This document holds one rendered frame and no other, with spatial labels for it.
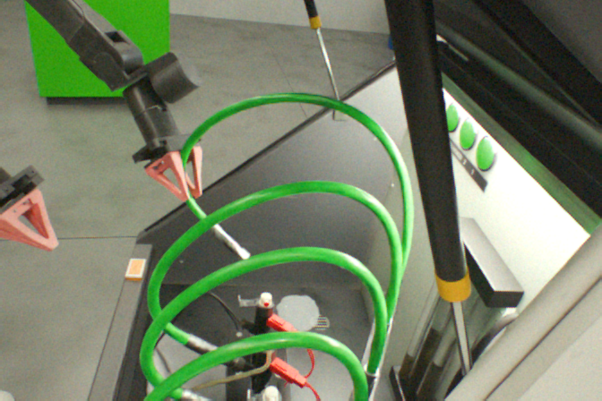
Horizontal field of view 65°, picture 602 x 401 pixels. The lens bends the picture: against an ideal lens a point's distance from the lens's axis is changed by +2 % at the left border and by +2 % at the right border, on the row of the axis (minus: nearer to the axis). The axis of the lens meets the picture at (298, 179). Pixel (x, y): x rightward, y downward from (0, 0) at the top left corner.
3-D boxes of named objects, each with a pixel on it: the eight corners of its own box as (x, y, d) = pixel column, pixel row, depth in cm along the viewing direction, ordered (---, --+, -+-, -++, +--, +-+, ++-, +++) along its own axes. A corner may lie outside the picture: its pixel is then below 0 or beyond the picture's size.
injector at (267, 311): (233, 379, 84) (242, 294, 73) (261, 379, 85) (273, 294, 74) (233, 393, 82) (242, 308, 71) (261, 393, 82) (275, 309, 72)
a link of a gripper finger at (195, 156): (220, 185, 77) (196, 135, 78) (190, 194, 71) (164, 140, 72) (194, 201, 81) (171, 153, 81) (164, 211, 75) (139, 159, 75)
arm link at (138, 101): (134, 93, 81) (112, 89, 75) (165, 72, 79) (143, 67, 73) (151, 128, 80) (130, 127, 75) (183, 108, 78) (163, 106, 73)
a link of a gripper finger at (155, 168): (219, 185, 77) (195, 135, 78) (189, 194, 71) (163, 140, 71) (193, 201, 80) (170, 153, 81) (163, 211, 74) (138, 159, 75)
